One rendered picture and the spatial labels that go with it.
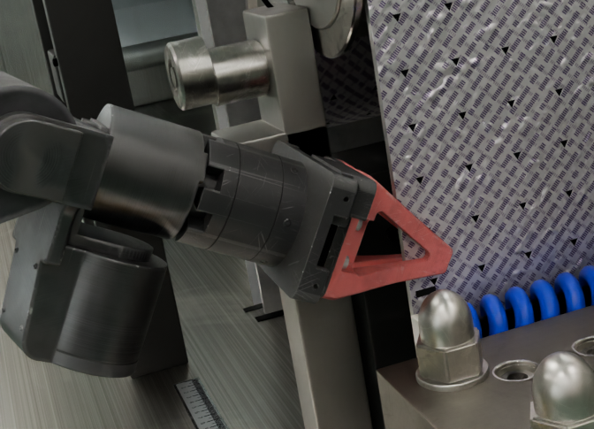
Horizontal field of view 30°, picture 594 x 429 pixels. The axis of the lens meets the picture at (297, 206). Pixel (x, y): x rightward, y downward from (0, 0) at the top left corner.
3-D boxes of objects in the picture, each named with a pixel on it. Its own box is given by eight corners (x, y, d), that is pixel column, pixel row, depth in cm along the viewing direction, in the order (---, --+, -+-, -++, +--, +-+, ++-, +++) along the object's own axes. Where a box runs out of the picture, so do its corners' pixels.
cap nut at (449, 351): (404, 371, 56) (392, 289, 55) (469, 351, 57) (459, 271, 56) (434, 399, 53) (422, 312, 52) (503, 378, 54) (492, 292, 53)
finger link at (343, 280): (445, 332, 59) (287, 291, 56) (394, 292, 66) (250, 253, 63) (488, 212, 59) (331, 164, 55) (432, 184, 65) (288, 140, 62)
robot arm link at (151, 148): (97, 103, 51) (80, 92, 56) (54, 245, 52) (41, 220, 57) (235, 145, 53) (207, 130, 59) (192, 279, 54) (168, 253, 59)
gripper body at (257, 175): (326, 310, 54) (185, 274, 52) (269, 254, 64) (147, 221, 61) (369, 185, 53) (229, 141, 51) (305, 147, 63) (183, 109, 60)
